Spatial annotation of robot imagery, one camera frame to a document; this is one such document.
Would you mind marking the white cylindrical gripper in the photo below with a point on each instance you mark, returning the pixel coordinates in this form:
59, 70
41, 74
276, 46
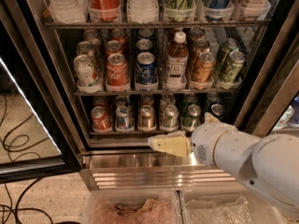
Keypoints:
206, 142

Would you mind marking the silver green 7up can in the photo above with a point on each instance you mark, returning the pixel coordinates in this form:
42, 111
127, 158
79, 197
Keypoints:
169, 117

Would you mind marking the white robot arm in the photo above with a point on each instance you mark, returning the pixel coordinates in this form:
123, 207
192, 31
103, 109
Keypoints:
267, 167

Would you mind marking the green can bottom shelf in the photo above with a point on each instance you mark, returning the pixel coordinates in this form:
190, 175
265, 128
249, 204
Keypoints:
192, 117

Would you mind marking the green can shelf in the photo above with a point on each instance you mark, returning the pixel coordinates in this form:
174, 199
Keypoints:
192, 117
178, 10

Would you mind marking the green can bottom rear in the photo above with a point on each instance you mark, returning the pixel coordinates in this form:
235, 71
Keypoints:
189, 99

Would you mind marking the gold can bottom shelf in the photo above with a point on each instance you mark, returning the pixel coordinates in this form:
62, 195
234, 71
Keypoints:
146, 116

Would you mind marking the gold can bottom rear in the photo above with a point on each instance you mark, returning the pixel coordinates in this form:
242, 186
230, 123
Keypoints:
147, 99

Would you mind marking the orange gold can middle front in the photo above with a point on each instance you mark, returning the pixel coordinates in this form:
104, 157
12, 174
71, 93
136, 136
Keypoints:
203, 67

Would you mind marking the orange gold can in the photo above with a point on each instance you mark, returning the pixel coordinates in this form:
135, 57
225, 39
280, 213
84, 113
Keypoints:
196, 33
198, 46
203, 67

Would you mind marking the blue white can bottom shelf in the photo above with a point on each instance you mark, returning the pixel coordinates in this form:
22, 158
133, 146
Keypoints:
123, 119

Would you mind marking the blue pepsi can middle front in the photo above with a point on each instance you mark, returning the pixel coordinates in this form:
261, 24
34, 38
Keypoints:
145, 68

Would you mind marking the blue pepsi can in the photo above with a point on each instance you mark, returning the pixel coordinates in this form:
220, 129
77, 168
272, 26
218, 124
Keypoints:
143, 45
146, 34
145, 68

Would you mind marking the blue white can bottom rear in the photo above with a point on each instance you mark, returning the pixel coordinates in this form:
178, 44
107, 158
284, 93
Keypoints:
121, 100

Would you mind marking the right glass fridge door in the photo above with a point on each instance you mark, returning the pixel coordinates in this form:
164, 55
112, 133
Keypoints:
277, 82

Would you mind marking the green can middle front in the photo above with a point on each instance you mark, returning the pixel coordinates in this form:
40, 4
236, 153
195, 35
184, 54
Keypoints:
232, 66

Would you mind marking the stainless steel fridge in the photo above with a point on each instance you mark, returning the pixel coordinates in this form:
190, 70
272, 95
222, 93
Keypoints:
124, 159

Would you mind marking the red coca-cola can bottom shelf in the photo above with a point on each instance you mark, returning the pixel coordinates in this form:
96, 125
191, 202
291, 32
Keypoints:
100, 119

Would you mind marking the red coca-cola can middle front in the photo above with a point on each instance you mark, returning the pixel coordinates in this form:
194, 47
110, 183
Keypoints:
117, 70

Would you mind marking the green can middle rear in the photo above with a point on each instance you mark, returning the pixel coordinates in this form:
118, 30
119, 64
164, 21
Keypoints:
225, 48

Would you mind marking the orange gold can middle rear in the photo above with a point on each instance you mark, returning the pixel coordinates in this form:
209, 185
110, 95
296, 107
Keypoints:
196, 33

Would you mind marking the red can bottom rear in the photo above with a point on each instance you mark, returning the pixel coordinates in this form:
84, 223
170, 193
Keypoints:
100, 101

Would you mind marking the blue pepsi can middle rear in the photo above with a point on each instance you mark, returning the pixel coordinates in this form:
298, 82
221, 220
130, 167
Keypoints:
146, 34

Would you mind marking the white can middle shelf front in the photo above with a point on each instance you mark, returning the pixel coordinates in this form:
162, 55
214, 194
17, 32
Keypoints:
86, 71

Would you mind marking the red coca-cola can middle rear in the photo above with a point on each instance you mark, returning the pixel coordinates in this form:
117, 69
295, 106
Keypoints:
119, 34

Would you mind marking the green can top shelf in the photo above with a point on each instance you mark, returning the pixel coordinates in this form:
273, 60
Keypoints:
178, 10

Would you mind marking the white can middle shelf rear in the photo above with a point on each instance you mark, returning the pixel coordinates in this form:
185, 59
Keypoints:
93, 37

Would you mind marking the open glass fridge door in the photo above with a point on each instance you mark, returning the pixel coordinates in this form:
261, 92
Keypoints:
38, 137

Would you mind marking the brown tea bottle white cap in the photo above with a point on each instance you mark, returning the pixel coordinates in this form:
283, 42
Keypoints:
176, 60

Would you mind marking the right clear plastic bin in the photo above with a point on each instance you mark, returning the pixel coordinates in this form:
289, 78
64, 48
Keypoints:
226, 205

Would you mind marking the clear plastic bin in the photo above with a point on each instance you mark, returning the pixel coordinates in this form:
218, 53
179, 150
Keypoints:
226, 205
132, 206

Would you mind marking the left clear plastic bin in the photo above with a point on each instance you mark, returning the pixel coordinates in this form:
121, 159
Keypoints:
132, 206

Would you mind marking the clear water bottle top centre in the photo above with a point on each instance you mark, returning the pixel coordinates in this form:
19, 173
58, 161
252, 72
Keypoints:
142, 11

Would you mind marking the white bottle top right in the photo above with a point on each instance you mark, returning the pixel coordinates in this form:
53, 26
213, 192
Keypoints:
251, 10

